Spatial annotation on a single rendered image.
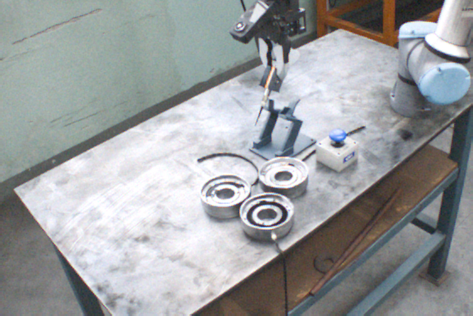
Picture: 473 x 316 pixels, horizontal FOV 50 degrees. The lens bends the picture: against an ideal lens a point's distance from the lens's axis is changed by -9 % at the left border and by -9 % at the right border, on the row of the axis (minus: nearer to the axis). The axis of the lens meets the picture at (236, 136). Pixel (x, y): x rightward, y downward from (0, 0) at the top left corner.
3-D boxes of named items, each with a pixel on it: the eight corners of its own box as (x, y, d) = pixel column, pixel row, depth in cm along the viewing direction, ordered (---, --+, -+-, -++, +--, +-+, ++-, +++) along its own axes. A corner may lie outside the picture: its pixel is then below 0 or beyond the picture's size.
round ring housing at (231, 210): (218, 228, 109) (215, 213, 107) (193, 201, 117) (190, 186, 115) (261, 207, 114) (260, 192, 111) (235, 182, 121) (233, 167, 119)
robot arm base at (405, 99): (409, 84, 150) (411, 53, 144) (453, 102, 140) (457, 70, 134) (378, 104, 142) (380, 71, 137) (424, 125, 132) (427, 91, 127)
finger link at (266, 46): (287, 68, 124) (288, 33, 118) (268, 78, 121) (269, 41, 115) (277, 62, 126) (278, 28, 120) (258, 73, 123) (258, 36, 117)
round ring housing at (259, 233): (236, 213, 113) (235, 198, 110) (286, 204, 114) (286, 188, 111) (247, 248, 104) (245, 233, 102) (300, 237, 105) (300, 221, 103)
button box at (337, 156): (339, 172, 120) (339, 155, 118) (316, 160, 125) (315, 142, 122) (361, 156, 124) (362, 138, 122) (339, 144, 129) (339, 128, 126)
